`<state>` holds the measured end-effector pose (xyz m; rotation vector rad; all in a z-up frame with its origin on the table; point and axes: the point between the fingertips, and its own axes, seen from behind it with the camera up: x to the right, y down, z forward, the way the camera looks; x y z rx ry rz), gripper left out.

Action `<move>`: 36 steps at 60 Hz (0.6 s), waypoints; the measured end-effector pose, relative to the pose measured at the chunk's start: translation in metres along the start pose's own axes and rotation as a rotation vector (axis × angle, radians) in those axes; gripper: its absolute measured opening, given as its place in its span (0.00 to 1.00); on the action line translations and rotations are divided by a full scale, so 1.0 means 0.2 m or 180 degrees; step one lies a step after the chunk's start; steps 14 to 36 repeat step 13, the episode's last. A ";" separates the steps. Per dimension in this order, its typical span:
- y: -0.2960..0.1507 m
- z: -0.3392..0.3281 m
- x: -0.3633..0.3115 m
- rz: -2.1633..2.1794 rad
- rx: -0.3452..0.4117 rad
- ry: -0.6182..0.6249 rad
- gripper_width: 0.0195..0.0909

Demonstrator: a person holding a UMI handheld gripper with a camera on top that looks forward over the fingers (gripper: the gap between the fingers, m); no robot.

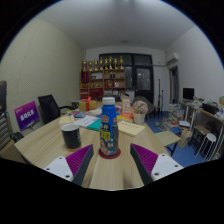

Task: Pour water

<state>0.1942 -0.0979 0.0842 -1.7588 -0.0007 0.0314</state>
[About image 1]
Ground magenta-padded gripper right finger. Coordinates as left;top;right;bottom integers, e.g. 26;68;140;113
129;143;184;186

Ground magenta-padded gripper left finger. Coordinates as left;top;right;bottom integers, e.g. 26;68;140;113
43;143;96;187

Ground blue drink bottle white cap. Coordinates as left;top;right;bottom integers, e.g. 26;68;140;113
99;96;120;158

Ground black mug white inside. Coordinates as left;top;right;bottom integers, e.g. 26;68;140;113
60;123;82;150

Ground light wooden bench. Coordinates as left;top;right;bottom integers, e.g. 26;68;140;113
154;129;182;157

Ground flat round red coaster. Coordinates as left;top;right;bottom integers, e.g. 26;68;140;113
98;148;122;160

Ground pale yellow notebook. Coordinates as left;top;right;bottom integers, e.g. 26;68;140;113
117;120;146;138

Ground white printed booklet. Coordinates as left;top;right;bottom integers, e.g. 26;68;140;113
73;114;100;128

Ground teal book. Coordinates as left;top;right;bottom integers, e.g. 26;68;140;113
87;118;102;132

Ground white round stool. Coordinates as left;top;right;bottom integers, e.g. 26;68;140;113
194;132;218;158

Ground pink flowers in white pot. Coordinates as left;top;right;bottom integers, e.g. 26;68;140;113
132;100;149;125

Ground black office chair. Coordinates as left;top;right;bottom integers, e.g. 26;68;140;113
37;94;74;125

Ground grey green armchair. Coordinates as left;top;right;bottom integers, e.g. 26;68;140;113
133;95;155;114

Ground yellow gift box red ribbon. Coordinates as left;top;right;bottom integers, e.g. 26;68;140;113
78;96;98;113

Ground small standing card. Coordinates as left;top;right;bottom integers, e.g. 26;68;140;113
121;98;132;114

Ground black microphone stand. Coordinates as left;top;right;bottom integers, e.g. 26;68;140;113
156;78;165;114

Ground cluttered wooden side desk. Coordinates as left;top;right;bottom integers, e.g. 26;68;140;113
179;98;224;158

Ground black computer monitor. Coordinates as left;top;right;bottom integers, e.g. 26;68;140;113
182;87;195;101

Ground black-framed glass door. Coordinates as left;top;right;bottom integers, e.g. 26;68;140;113
98;53;155;103

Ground wooden shelf unit with trophies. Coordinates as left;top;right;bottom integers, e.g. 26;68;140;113
79;55;127;100

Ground white wall air conditioner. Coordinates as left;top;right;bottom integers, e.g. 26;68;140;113
165;51;180;66

